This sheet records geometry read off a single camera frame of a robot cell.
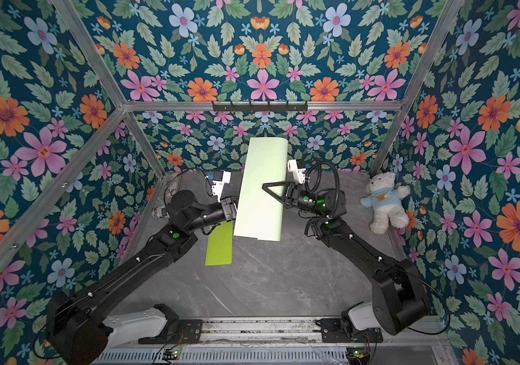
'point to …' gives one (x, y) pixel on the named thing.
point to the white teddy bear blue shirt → (385, 200)
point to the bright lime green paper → (219, 249)
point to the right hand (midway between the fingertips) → (264, 192)
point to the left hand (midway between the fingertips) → (256, 203)
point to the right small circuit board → (359, 353)
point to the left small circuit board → (171, 354)
